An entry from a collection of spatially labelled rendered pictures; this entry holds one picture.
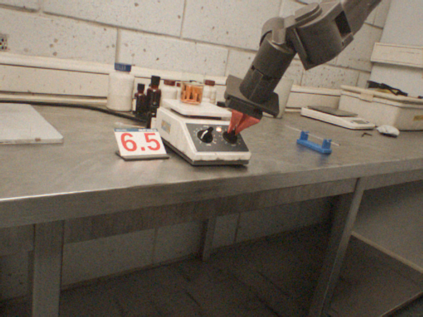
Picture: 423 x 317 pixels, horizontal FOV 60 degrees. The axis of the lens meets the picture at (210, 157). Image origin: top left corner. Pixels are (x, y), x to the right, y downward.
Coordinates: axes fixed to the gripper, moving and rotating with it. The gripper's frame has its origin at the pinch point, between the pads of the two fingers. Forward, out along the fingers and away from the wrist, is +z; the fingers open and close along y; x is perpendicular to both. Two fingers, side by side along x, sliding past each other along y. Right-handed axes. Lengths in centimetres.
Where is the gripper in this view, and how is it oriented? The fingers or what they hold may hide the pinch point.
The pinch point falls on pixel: (233, 129)
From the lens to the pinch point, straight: 72.2
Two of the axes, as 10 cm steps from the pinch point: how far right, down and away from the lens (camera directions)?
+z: -3.6, 6.6, 6.6
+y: -9.3, -3.3, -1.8
